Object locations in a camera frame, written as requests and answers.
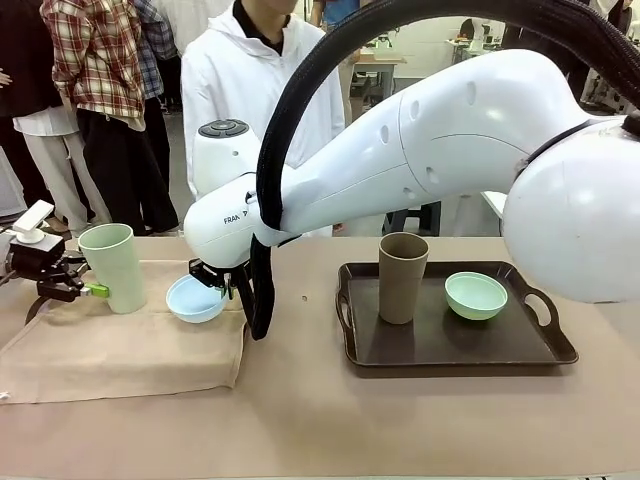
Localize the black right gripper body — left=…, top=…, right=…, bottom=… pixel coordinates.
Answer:
left=187, top=257, right=234, bottom=291

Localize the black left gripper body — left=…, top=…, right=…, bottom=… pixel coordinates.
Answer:
left=7, top=242, right=66, bottom=285

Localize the light blue bowl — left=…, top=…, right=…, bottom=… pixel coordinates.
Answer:
left=165, top=275, right=226, bottom=325

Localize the light green tall cup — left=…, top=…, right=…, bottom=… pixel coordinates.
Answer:
left=78, top=223, right=147, bottom=315

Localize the brown tall cup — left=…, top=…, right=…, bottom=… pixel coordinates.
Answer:
left=378, top=232, right=431, bottom=326

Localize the beige cloth mat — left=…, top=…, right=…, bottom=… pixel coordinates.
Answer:
left=0, top=258, right=250, bottom=405

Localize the person in white coat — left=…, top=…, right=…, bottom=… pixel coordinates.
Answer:
left=179, top=0, right=347, bottom=239

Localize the dark grey stool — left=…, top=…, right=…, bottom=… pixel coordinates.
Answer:
left=382, top=199, right=443, bottom=237

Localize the person in red plaid shirt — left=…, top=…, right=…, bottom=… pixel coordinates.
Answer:
left=39, top=0, right=179, bottom=236

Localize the person in black top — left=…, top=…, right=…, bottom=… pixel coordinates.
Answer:
left=0, top=0, right=111, bottom=236

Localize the person in blue checked shirt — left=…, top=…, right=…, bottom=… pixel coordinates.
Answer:
left=134, top=0, right=181, bottom=116

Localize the light green bowl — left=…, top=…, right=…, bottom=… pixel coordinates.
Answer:
left=444, top=271, right=510, bottom=322

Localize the white table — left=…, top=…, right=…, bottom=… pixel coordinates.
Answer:
left=482, top=191, right=507, bottom=222

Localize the person in beige trousers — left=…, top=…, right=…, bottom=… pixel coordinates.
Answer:
left=312, top=0, right=364, bottom=126

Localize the black braided cable sleeve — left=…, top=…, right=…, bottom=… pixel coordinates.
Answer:
left=233, top=0, right=640, bottom=341

